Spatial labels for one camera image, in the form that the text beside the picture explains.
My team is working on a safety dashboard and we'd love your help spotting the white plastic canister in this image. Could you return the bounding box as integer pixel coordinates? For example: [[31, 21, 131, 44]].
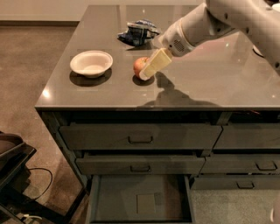
[[253, 45, 263, 57]]

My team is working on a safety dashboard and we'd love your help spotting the red apple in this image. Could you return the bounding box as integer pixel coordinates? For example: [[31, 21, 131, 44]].
[[133, 57, 149, 78]]

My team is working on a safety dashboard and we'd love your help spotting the white bowl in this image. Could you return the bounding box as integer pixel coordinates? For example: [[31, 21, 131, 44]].
[[70, 51, 113, 78]]

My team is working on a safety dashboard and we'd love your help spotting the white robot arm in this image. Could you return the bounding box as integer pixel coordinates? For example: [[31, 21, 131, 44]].
[[139, 0, 280, 81]]

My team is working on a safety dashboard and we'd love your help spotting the crumpled blue chip bag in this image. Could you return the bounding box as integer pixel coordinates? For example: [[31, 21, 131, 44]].
[[117, 19, 161, 46]]

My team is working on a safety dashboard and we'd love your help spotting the bottom right drawer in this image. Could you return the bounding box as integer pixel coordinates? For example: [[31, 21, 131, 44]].
[[191, 175, 280, 190]]

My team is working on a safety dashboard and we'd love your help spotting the black cart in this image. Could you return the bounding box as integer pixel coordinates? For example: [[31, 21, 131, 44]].
[[0, 132, 86, 224]]

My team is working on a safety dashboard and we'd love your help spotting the black cable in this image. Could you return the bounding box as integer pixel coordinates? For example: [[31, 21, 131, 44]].
[[20, 167, 54, 202]]

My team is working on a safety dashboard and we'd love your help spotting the grey counter cabinet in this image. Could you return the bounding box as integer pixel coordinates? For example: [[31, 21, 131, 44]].
[[36, 5, 279, 224]]

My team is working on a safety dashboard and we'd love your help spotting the middle right drawer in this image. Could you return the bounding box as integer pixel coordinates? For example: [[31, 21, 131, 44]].
[[200, 154, 280, 174]]

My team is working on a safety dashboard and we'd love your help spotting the top right drawer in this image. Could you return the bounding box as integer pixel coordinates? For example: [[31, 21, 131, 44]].
[[214, 123, 280, 150]]

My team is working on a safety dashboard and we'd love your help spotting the middle left drawer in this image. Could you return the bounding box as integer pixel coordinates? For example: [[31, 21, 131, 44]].
[[76, 155, 205, 175]]

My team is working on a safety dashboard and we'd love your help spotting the open bottom left drawer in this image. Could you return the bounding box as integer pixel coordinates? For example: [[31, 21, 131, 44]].
[[86, 175, 195, 224]]

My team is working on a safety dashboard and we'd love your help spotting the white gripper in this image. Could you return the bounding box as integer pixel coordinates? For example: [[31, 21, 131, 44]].
[[139, 19, 194, 81]]

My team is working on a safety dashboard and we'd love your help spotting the top left drawer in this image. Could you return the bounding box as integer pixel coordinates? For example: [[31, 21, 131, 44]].
[[59, 123, 221, 151]]

